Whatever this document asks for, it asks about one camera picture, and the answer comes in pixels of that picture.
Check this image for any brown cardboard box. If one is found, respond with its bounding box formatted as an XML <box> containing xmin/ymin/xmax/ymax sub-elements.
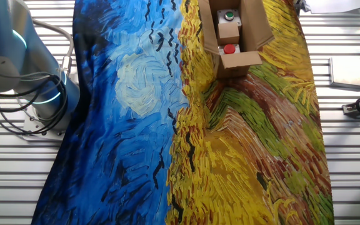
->
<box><xmin>197</xmin><ymin>0</ymin><xmax>275</xmax><ymax>79</ymax></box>

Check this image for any Van Gogh print tablecloth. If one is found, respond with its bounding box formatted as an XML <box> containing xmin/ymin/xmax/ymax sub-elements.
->
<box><xmin>31</xmin><ymin>0</ymin><xmax>336</xmax><ymax>225</ymax></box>

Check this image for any small cardboard block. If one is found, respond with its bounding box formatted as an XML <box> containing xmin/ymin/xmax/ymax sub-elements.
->
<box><xmin>217</xmin><ymin>22</ymin><xmax>241</xmax><ymax>46</ymax></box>

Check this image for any flat metal plate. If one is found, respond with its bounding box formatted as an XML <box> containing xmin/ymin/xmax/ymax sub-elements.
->
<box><xmin>329</xmin><ymin>56</ymin><xmax>360</xmax><ymax>90</ymax></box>

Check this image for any white sheet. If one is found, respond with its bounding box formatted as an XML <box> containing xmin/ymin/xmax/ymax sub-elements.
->
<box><xmin>298</xmin><ymin>0</ymin><xmax>360</xmax><ymax>15</ymax></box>

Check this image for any grey red-button switch box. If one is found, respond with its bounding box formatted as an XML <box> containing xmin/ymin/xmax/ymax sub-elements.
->
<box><xmin>217</xmin><ymin>43</ymin><xmax>241</xmax><ymax>56</ymax></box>

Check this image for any grey green-button switch box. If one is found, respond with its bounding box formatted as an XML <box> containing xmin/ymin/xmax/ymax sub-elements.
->
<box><xmin>216</xmin><ymin>9</ymin><xmax>243</xmax><ymax>28</ymax></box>

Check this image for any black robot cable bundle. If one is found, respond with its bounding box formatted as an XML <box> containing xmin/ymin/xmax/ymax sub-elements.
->
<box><xmin>0</xmin><ymin>71</ymin><xmax>69</xmax><ymax>137</ymax></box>

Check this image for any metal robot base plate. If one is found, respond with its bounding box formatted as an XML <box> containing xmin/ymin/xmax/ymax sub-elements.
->
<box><xmin>22</xmin><ymin>102</ymin><xmax>66</xmax><ymax>142</ymax></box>

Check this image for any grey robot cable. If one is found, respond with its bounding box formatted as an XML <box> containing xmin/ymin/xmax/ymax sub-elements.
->
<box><xmin>31</xmin><ymin>18</ymin><xmax>75</xmax><ymax>76</ymax></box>

